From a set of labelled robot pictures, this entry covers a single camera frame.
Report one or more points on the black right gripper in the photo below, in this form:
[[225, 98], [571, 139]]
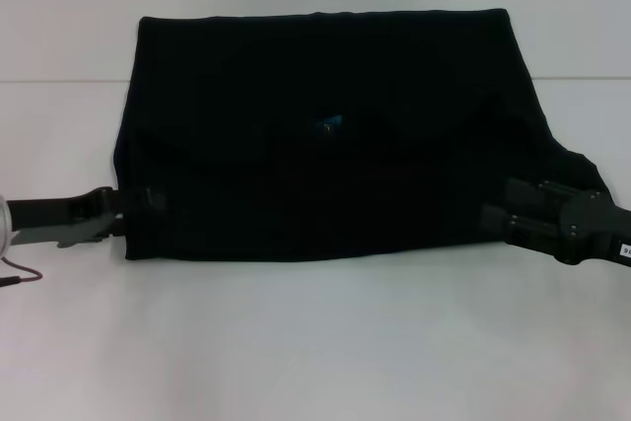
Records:
[[596, 229]]

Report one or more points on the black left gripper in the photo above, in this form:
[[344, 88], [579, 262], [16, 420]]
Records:
[[59, 221]]

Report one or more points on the black FREE print t-shirt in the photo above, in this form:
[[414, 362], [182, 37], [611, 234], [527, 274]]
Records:
[[320, 169]]

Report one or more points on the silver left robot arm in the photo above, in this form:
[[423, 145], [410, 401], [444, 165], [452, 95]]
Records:
[[4, 219]]

